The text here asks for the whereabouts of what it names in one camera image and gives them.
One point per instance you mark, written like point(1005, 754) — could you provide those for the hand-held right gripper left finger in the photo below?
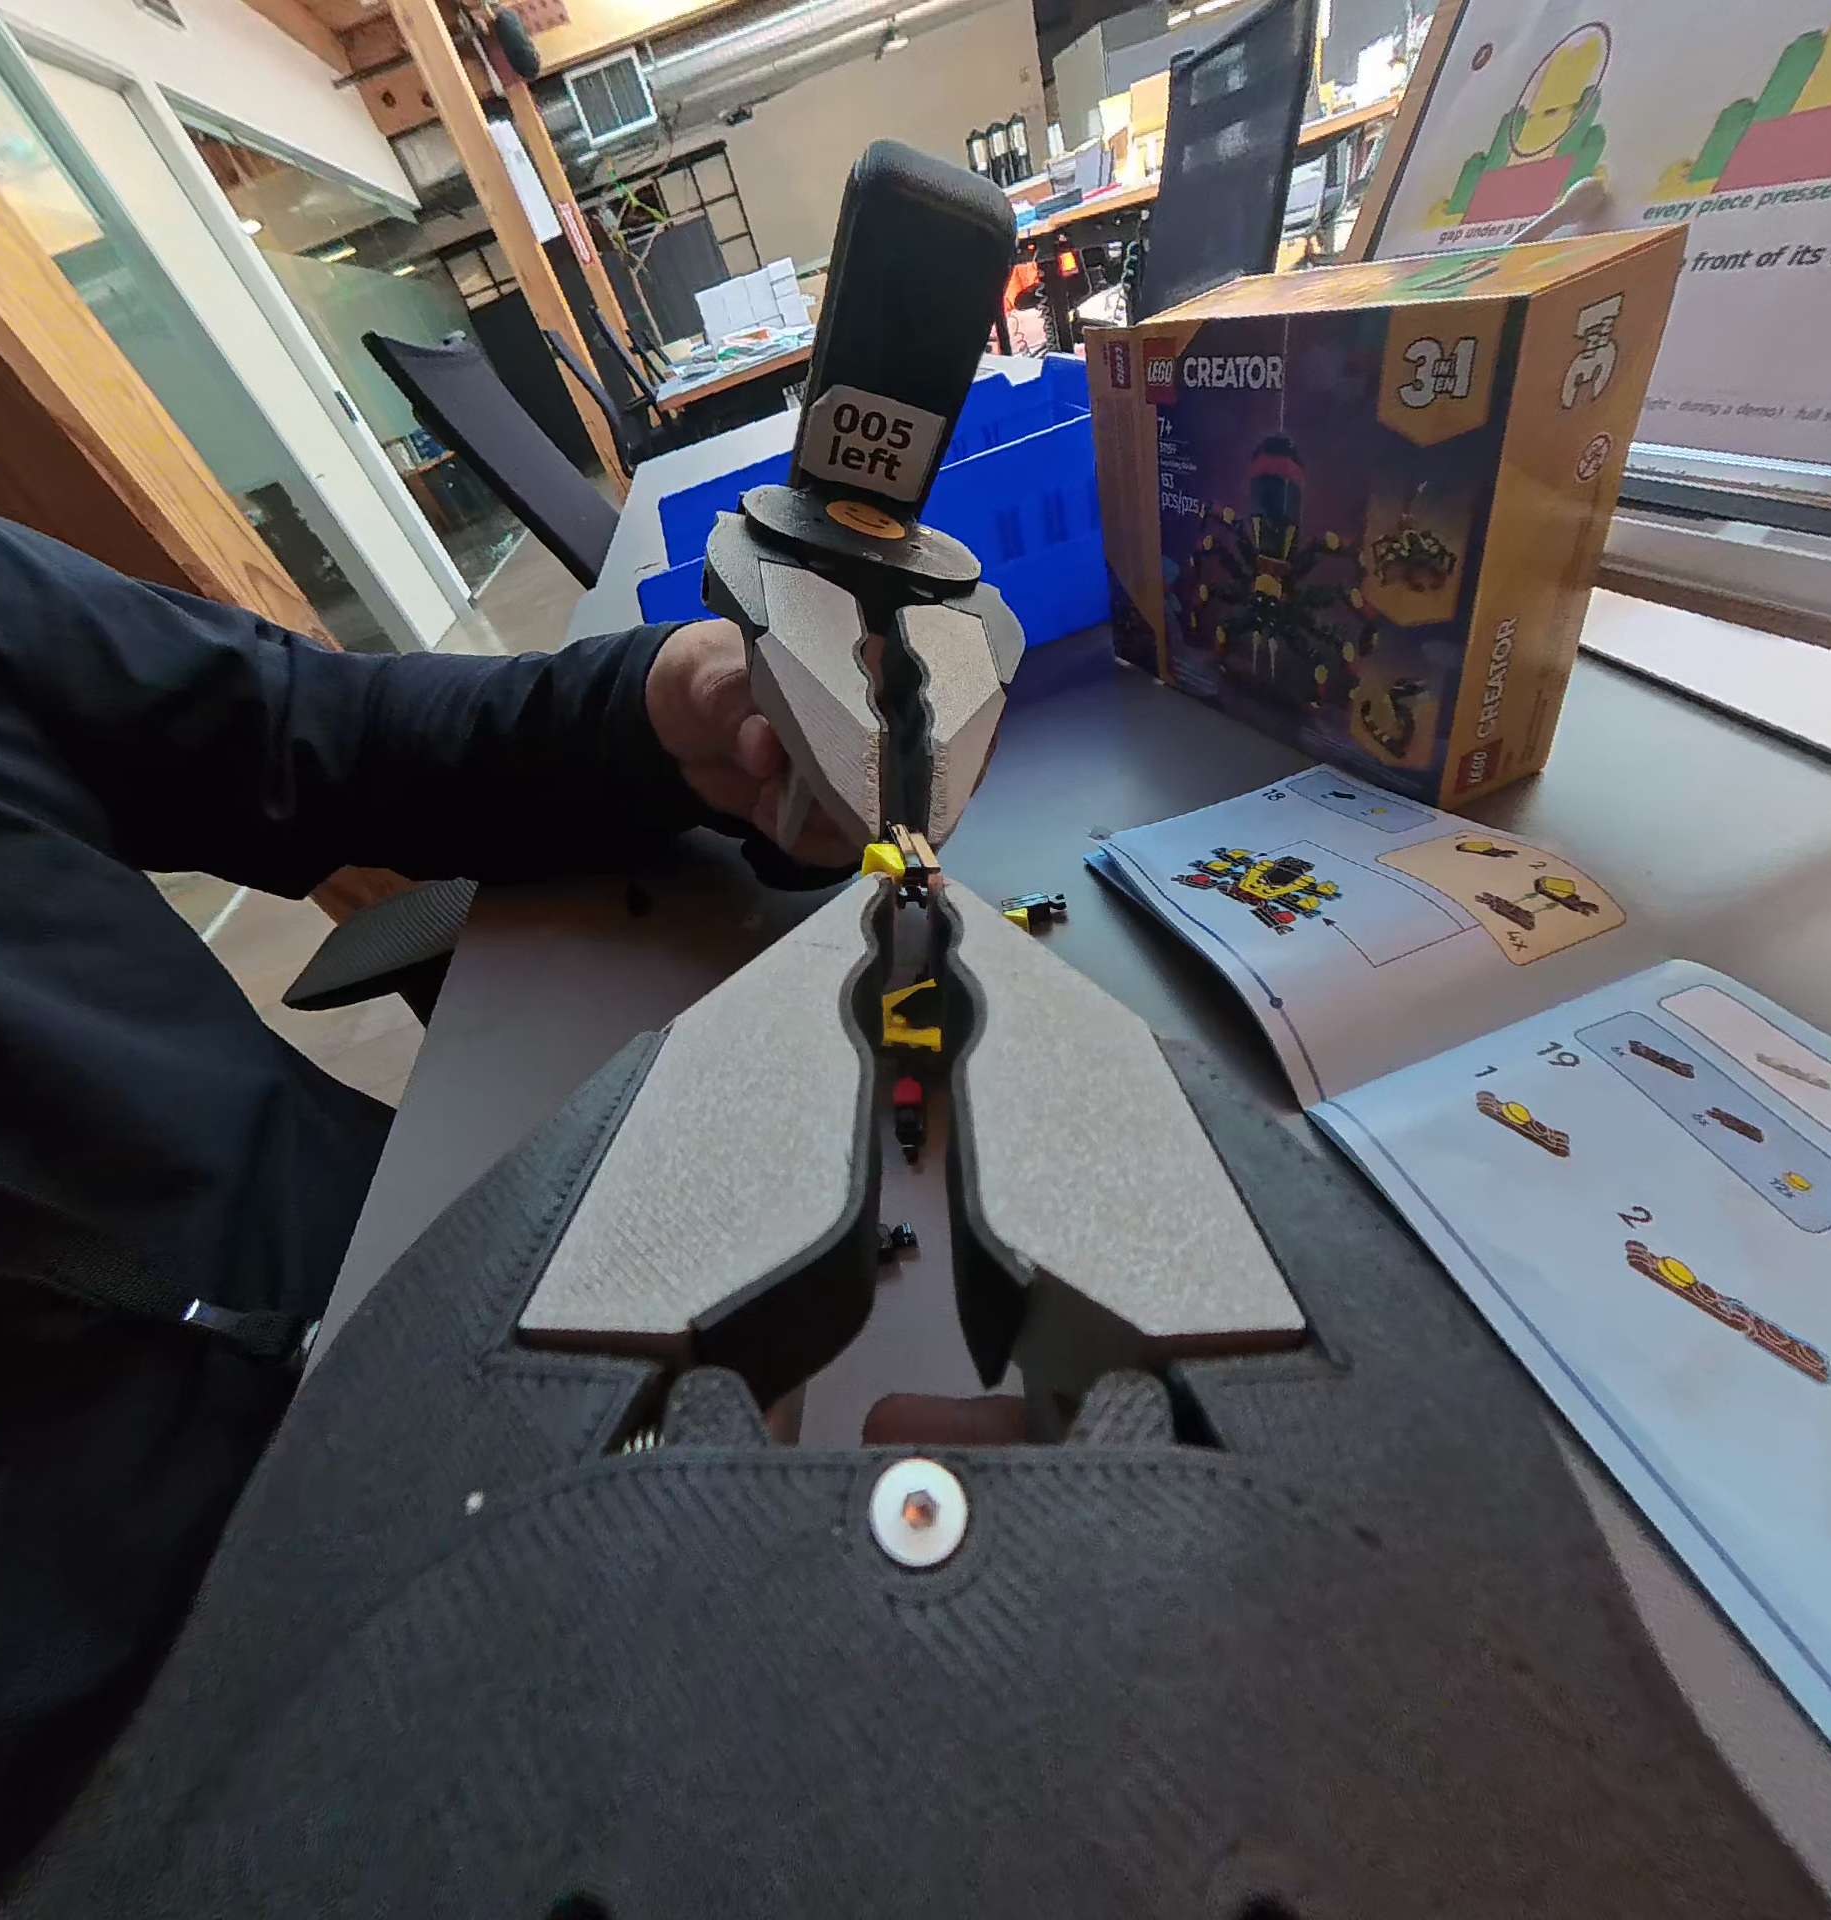
point(707, 1186)

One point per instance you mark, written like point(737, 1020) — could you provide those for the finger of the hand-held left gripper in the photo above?
point(967, 690)
point(817, 690)

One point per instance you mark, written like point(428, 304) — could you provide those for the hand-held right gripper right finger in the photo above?
point(1127, 1186)

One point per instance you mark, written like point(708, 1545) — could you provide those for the black lego leg yellow wedge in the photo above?
point(1033, 907)
point(882, 859)

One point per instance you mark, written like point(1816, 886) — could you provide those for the yellow black lego spider model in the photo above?
point(904, 1032)

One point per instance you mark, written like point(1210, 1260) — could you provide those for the person's left forearm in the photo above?
point(406, 721)

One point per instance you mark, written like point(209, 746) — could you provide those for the lego set box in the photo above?
point(1305, 525)

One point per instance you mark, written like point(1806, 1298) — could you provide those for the lego instruction booklet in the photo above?
point(1529, 1126)

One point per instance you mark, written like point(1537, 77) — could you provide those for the person's left hand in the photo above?
point(722, 721)

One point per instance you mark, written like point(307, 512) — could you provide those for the stack of white boxes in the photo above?
point(751, 301)

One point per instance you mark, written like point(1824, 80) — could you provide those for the blue plastic bin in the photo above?
point(1037, 496)

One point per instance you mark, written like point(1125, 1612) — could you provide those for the black mesh office chair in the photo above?
point(1231, 150)

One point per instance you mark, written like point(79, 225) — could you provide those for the grey mesh office chair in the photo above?
point(392, 937)

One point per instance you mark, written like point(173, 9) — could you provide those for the person's torso in navy jacket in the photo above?
point(105, 1126)

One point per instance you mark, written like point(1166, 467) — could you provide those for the printed instruction sign board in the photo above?
point(1679, 150)

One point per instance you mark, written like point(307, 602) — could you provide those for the wall air conditioner unit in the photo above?
point(612, 97)

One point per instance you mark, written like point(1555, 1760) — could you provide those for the wooden support post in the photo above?
point(466, 181)

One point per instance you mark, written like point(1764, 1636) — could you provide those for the wooden door frame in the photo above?
point(90, 375)

